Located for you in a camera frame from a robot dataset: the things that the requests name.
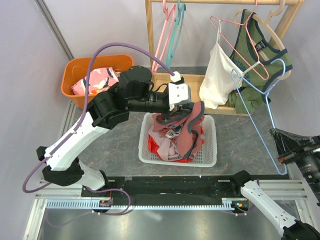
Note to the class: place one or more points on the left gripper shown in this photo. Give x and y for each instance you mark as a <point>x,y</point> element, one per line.
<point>181,109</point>

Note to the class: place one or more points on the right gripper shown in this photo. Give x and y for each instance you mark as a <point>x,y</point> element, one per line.
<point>292,145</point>

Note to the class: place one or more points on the dusty rose tank top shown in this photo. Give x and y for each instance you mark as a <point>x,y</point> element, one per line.
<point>190,138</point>

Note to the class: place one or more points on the mauve tank top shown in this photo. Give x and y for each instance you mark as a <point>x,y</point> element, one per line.
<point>168,132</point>

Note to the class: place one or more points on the red tank top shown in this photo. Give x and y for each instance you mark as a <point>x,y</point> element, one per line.
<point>164,148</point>

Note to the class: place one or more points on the teal plastic hanger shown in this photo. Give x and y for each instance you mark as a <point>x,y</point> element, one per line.
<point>176,32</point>

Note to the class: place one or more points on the pink plastic hanger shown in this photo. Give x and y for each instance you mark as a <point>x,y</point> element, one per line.
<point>169,17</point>

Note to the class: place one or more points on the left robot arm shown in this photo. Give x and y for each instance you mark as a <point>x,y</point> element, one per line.
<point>132,93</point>

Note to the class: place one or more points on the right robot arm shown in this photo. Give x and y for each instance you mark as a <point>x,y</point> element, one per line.
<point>264,198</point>

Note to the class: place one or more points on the white tank top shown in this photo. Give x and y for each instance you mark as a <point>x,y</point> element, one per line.
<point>222,76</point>

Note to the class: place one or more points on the green tank top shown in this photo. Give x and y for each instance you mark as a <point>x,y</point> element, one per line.
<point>248,49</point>

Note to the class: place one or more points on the beige wooden hanger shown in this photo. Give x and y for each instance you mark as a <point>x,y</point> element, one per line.
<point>265,24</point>

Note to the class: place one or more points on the wooden clothes rack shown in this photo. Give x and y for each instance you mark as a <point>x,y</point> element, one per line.
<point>195,80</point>

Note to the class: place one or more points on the white plastic basket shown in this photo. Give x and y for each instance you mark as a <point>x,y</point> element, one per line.
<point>205,158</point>

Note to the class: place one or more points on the patterned clothes in bin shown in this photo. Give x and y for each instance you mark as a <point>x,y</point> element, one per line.
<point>101,79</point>

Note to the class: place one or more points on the orange plastic bin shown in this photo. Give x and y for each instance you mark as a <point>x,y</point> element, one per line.
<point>77,68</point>

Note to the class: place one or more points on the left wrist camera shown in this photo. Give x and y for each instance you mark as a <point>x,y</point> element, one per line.
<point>178,93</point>

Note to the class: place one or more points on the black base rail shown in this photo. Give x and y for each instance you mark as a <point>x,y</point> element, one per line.
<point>172,189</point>

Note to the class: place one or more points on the slotted cable duct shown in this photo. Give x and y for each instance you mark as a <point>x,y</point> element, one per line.
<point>99,205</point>

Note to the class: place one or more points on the aluminium wall profile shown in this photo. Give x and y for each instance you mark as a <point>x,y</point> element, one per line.
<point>46,13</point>

